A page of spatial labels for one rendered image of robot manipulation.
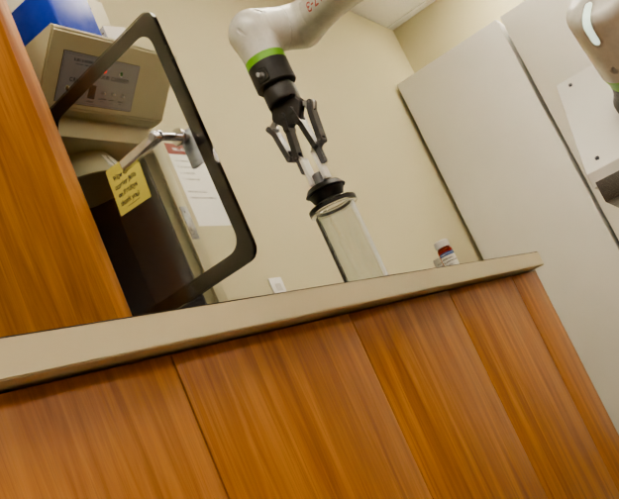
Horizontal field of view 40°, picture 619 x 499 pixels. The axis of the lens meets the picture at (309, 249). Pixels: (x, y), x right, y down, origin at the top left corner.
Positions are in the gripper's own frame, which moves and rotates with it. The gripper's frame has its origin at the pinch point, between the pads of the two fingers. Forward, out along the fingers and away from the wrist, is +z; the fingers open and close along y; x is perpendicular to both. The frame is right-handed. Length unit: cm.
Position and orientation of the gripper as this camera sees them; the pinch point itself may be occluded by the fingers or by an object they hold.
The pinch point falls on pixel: (315, 168)
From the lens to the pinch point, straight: 182.1
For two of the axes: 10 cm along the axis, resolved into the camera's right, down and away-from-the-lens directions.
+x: 5.1, -0.4, 8.6
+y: 7.6, -4.5, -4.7
